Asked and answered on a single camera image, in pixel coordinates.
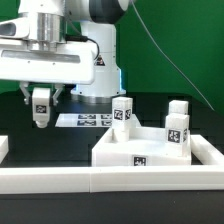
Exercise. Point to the white U-shaped fence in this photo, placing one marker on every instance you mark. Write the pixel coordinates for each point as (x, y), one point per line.
(207, 175)

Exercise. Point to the white square table top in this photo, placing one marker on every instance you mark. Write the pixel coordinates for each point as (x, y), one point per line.
(146, 147)

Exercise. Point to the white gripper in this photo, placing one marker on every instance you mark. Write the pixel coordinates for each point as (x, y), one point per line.
(71, 63)

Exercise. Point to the white sheet with tags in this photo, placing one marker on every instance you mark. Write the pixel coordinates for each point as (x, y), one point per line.
(84, 120)

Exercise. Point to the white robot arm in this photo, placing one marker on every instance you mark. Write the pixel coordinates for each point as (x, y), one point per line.
(64, 42)

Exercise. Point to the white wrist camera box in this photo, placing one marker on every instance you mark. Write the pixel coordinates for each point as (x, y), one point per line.
(15, 28)

